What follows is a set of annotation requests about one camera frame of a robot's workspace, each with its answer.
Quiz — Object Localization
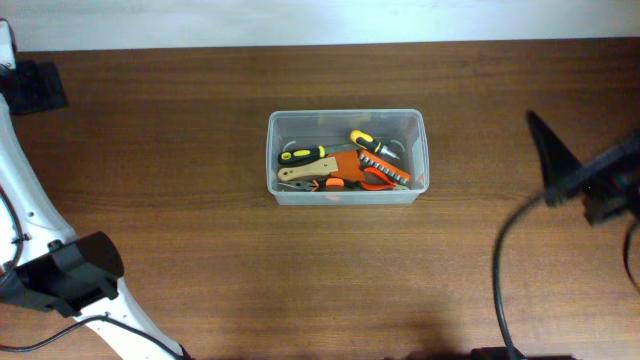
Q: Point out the clear plastic container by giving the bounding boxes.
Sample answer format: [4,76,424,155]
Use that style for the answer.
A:
[266,109,430,206]

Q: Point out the orange scraper wooden handle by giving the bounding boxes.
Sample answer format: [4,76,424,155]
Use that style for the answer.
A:
[277,150,365,182]

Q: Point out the yellow black handled file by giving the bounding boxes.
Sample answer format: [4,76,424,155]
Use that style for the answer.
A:
[277,144,358,166]

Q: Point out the orange screwdriver bit holder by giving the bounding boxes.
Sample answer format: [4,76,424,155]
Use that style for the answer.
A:
[359,150,411,185]

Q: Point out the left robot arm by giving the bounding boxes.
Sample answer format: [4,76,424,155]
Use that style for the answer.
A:
[1,20,189,359]

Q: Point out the small red side cutters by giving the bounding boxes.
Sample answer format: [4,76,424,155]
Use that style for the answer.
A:
[359,167,408,191]

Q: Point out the orange black needle-nose pliers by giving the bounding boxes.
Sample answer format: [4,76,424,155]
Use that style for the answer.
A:
[279,177,359,192]

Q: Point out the yellow black stubby screwdriver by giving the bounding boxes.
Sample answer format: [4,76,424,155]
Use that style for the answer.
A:
[350,129,400,160]

